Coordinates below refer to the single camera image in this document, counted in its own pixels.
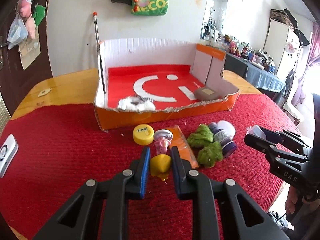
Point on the yellow bottle cap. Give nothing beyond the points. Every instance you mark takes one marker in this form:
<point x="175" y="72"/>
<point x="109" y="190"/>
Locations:
<point x="143" y="134"/>

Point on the pink plush toy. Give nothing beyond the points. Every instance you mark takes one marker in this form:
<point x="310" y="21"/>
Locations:
<point x="26" y="7"/>

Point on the clear plastic bag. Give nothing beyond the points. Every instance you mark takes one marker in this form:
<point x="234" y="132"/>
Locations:
<point x="16" y="32"/>

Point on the person's right hand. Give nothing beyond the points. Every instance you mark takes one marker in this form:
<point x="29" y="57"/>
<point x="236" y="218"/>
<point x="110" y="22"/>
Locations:
<point x="293" y="205"/>

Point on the white jar lid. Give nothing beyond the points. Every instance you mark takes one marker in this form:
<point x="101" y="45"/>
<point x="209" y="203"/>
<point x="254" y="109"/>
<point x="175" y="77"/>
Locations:
<point x="227" y="128"/>

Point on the cluttered side table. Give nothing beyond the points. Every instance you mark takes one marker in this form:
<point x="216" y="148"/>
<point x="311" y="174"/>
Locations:
<point x="250" y="52"/>

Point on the purple curtain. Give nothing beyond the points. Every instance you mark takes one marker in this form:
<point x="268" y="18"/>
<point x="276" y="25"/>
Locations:
<point x="308" y="75"/>

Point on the green fluffy ball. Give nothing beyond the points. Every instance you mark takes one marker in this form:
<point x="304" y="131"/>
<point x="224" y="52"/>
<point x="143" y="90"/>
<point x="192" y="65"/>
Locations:
<point x="209" y="155"/>
<point x="200" y="136"/>

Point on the orange packet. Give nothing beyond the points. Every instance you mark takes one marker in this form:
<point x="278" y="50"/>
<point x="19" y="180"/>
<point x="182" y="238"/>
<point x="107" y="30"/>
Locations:
<point x="183" y="147"/>

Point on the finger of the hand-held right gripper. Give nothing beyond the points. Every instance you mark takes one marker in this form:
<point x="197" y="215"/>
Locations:
<point x="257" y="143"/>
<point x="277" y="135"/>

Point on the orange cardboard box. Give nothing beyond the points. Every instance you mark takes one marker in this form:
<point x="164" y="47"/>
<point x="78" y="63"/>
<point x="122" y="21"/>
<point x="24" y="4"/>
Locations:
<point x="162" y="116"/>

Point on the yellow plastic toy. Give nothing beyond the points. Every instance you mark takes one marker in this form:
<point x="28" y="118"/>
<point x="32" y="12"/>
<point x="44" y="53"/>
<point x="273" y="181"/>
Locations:
<point x="160" y="164"/>

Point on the white cabinet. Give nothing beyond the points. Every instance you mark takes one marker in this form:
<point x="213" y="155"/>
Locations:
<point x="277" y="45"/>

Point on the purple labelled jar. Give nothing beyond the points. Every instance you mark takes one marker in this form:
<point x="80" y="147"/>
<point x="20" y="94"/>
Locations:
<point x="225" y="143"/>

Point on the dark brown door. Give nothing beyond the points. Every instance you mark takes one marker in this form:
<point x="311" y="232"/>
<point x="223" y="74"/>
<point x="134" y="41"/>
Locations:
<point x="25" y="80"/>

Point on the metal stick with orange tip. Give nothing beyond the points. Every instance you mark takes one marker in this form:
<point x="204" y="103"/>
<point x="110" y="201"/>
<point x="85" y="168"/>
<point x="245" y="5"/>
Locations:
<point x="98" y="45"/>

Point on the pink toy with white lid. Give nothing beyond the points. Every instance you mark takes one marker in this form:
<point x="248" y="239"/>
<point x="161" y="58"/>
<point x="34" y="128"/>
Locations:
<point x="162" y="142"/>

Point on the white fluffy striped toy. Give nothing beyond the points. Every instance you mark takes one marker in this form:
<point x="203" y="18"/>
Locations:
<point x="136" y="103"/>

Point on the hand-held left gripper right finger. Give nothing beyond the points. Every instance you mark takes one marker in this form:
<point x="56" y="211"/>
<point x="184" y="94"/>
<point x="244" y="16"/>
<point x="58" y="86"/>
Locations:
<point x="175" y="175"/>

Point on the wall mirror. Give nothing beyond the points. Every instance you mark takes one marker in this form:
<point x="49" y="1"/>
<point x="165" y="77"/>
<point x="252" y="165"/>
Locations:
<point x="215" y="17"/>

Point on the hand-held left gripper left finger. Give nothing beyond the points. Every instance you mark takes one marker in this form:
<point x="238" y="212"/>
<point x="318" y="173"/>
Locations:
<point x="146" y="175"/>

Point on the red woven table mat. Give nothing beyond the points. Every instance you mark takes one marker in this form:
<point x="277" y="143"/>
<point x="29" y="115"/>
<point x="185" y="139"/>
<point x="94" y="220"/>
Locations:
<point x="62" y="142"/>

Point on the green plush toy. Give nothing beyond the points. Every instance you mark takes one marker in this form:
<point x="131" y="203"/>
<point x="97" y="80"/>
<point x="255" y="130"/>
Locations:
<point x="40" y="13"/>

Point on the patterned bag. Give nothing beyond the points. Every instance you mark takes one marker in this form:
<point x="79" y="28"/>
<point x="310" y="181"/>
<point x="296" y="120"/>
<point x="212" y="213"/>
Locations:
<point x="283" y="17"/>

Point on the white electronic device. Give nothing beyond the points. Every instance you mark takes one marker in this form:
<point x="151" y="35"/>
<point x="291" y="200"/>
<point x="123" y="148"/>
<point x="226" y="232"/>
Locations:
<point x="6" y="155"/>

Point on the small beige sticker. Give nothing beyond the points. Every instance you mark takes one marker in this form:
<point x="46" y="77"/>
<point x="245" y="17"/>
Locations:
<point x="45" y="92"/>

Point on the beige paper bag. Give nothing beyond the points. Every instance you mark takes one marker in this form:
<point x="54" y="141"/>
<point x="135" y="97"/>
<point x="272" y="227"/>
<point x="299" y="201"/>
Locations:
<point x="30" y="55"/>

